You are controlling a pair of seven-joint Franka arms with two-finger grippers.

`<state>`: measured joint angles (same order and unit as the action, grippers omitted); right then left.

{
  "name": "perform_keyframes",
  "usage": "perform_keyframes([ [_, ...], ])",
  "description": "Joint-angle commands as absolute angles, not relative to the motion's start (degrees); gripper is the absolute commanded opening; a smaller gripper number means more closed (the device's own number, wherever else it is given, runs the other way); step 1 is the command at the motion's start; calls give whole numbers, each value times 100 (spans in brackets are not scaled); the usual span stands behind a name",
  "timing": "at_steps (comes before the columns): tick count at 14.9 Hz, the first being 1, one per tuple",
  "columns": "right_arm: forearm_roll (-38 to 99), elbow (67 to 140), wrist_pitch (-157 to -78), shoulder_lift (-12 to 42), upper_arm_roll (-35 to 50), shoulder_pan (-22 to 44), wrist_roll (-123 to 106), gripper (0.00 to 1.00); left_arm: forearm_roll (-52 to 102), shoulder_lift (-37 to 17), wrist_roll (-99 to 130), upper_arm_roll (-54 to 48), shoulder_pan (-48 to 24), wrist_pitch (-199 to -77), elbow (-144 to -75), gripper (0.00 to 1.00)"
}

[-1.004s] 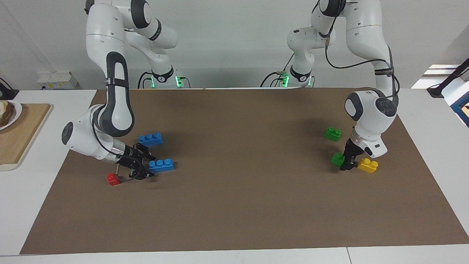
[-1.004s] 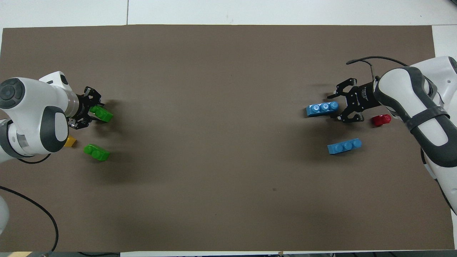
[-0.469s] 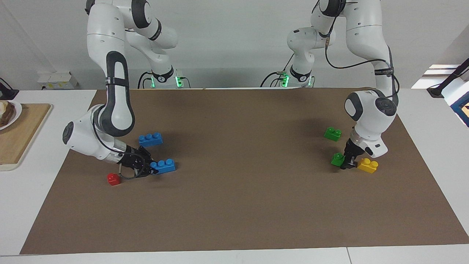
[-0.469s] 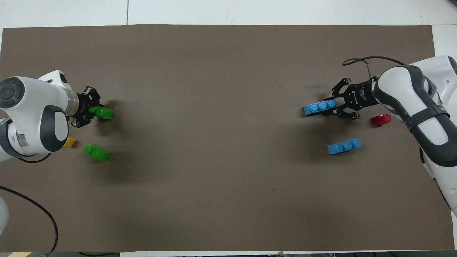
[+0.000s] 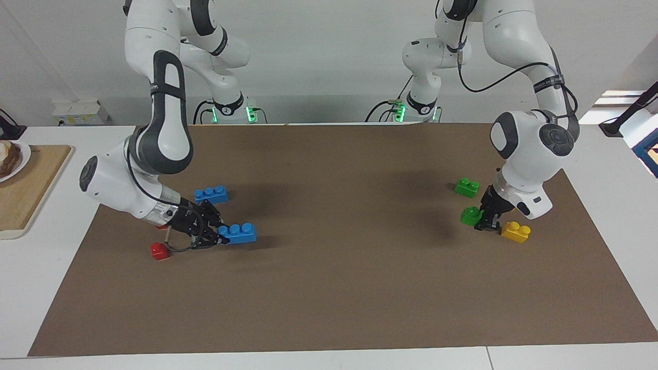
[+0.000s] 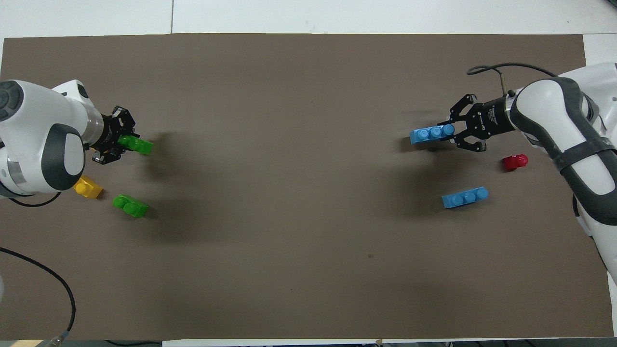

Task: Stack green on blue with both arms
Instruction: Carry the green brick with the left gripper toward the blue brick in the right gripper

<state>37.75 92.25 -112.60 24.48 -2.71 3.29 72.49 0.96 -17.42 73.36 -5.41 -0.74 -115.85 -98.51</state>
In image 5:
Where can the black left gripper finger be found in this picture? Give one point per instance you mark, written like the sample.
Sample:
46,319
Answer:
483,222
494,223

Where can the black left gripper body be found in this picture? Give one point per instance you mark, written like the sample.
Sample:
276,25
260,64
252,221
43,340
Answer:
496,201

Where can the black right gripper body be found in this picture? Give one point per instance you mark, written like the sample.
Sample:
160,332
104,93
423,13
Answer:
187,221

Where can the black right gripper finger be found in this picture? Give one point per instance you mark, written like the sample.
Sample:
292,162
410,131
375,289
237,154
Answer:
211,242
212,211

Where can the green two-stud brick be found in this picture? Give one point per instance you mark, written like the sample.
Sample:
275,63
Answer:
467,187
469,217

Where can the blue three-stud brick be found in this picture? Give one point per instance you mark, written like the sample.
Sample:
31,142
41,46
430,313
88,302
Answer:
239,234
211,195

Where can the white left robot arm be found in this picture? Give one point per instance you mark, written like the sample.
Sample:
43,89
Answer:
519,144

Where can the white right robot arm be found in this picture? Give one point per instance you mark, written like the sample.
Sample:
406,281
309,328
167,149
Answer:
164,128

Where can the yellow two-stud brick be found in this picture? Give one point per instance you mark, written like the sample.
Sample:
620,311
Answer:
515,232

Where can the red one-stud brick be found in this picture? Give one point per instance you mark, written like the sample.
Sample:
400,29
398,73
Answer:
160,251

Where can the brown table mat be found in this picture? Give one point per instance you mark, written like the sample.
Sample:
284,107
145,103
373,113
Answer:
334,288

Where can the black clamp stand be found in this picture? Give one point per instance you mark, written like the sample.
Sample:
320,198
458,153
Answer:
611,128

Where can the white cardboard box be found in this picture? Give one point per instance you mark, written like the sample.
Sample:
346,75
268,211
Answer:
77,110

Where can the wooden cutting board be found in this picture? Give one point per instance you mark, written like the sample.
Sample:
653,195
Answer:
31,200

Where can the white plate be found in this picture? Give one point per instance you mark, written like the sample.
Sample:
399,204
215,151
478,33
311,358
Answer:
24,156

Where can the brown bread slice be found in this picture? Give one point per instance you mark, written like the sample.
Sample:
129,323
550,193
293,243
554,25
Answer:
7,159

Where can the black stand base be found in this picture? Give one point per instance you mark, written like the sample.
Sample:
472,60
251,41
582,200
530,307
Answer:
10,129

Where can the blue frame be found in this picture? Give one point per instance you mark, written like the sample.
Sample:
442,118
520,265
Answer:
642,149

